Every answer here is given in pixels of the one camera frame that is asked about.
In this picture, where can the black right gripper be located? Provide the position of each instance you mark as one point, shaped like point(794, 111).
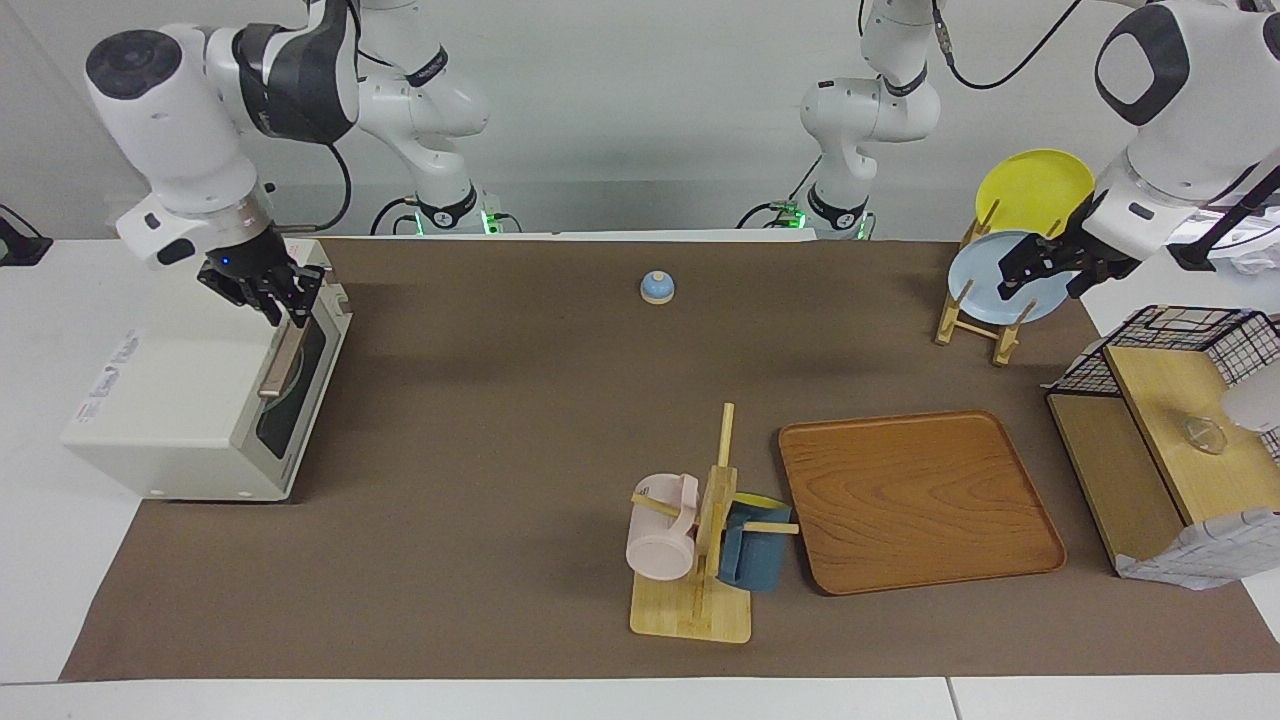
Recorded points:
point(240, 268)

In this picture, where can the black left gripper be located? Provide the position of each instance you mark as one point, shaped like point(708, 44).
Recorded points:
point(1090, 262)

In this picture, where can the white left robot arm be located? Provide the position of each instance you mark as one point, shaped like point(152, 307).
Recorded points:
point(1190, 120)

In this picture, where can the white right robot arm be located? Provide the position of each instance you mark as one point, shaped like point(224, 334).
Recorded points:
point(180, 110)

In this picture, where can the white toaster oven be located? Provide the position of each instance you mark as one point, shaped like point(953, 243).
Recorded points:
point(170, 380)

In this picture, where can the light blue plate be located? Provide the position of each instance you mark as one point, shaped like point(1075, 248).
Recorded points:
point(985, 280)

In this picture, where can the yellow plate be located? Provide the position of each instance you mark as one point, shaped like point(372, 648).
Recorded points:
point(1035, 190)

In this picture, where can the wooden plate rack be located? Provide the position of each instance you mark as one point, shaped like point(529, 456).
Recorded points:
point(958, 325)

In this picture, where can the white crumpled bag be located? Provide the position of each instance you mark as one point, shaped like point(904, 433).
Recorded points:
point(1255, 255)

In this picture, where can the brown table mat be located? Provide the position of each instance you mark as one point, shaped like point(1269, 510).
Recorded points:
point(480, 450)

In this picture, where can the small clear glass bowl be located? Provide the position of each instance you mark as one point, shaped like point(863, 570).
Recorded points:
point(1206, 436)

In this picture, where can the brown wooden tray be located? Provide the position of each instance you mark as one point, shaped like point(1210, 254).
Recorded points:
point(915, 500)

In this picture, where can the white rounded cup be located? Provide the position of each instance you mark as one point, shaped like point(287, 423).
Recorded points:
point(1255, 408)

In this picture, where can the white quilted cloth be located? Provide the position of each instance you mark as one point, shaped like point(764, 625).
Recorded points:
point(1210, 555)

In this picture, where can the small blue dome bell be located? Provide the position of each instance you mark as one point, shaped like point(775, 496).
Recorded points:
point(657, 289)

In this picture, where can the blue mug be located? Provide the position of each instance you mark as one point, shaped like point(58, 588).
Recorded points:
point(755, 555)

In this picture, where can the pink mug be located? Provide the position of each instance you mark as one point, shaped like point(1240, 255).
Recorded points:
point(660, 545)

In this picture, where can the wooden mug stand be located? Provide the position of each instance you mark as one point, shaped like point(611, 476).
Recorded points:
point(690, 610)

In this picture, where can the black camera stand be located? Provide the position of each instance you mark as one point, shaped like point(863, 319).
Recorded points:
point(1225, 225)

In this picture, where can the black clamp mount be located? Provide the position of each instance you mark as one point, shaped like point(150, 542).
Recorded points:
point(20, 245)

